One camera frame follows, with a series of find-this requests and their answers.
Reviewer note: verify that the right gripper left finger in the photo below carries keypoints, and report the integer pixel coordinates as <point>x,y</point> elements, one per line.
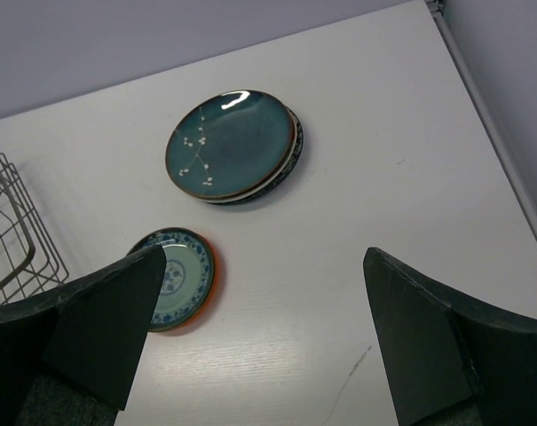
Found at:
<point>69,356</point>

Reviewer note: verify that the dark green plate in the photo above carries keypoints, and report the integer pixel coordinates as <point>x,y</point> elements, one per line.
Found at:
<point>229,145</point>

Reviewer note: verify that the green blue patterned small plate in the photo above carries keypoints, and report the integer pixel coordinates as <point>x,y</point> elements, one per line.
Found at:
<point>189,279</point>

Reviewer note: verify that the grey wire dish rack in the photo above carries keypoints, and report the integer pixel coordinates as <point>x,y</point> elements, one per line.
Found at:
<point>30,264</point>

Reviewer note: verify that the orange small plate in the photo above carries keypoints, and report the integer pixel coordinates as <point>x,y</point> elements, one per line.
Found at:
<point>211,306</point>

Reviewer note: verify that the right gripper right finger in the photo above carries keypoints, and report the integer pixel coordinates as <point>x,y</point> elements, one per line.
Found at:
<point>450,359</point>

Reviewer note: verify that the blue white floral plate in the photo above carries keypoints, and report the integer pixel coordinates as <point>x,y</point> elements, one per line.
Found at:
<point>294,155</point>

